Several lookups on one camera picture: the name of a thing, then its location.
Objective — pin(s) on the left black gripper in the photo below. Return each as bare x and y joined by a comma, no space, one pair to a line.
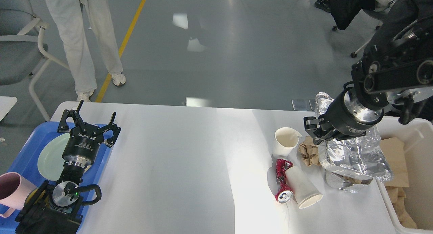
82,146

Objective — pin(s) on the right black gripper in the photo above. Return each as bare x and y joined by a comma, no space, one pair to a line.
345,118

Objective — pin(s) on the aluminium foil tray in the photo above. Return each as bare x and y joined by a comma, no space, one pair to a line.
360,158

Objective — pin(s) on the green plate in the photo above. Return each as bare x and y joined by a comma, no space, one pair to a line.
50,162

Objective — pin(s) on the brown paper bag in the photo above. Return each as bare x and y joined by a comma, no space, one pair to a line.
393,150

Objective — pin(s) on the pink ribbed mug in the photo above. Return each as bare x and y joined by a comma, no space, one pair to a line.
14,190

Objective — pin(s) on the blue-grey HOME mug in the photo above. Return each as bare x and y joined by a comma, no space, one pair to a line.
37,196

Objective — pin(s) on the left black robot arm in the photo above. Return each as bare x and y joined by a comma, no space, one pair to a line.
55,206

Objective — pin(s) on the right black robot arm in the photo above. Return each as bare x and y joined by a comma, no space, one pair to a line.
396,68

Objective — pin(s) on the crumpled brown paper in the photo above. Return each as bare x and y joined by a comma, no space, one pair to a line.
309,152

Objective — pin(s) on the right metal floor plate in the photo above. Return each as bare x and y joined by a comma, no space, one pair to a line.
313,104

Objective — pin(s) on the metal floor plate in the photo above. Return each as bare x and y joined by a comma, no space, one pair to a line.
300,105
313,104

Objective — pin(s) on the left metal floor plate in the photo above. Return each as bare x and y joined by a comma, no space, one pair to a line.
300,105

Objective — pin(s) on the upright white paper cup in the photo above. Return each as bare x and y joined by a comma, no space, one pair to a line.
285,141

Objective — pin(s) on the clear plastic bag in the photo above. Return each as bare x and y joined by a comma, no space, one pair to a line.
335,181

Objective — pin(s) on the brown paper in plastic bag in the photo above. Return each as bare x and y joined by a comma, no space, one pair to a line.
354,181

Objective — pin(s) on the lying white paper cup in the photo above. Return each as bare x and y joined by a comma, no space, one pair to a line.
305,192

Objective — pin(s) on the blue plastic tray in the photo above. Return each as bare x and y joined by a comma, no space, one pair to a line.
26,165

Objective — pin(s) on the red crumpled wrapper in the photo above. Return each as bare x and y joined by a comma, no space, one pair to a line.
285,193

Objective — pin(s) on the white side table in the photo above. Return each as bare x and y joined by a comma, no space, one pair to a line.
6,104

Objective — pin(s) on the white plastic bin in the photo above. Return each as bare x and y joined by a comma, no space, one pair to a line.
417,137

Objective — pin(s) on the brown paper in bin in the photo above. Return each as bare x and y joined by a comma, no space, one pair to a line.
397,196

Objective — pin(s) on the grey office chair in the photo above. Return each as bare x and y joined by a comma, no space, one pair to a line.
22,48

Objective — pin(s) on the chair with black jacket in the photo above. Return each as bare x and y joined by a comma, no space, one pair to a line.
344,11

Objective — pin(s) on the person in light trousers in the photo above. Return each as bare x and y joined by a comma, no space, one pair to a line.
68,17

